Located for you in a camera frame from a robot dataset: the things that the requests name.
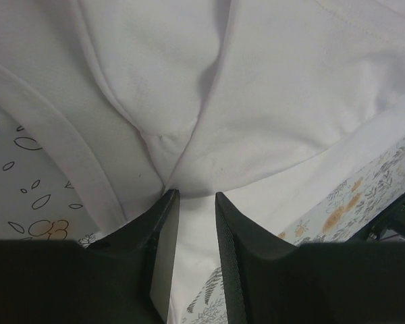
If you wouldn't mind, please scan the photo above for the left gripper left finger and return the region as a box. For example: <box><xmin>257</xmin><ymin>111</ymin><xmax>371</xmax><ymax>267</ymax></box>
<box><xmin>0</xmin><ymin>190</ymin><xmax>180</xmax><ymax>323</ymax></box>

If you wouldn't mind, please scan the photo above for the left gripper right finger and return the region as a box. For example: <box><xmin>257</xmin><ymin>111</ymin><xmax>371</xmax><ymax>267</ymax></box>
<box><xmin>215</xmin><ymin>192</ymin><xmax>405</xmax><ymax>323</ymax></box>

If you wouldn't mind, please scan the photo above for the white t shirt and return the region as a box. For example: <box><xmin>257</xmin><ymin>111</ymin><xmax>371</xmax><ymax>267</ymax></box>
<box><xmin>0</xmin><ymin>1</ymin><xmax>405</xmax><ymax>323</ymax></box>

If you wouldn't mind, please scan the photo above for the floral table mat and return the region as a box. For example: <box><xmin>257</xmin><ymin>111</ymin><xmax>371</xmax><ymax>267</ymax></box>
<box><xmin>0</xmin><ymin>108</ymin><xmax>405</xmax><ymax>323</ymax></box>

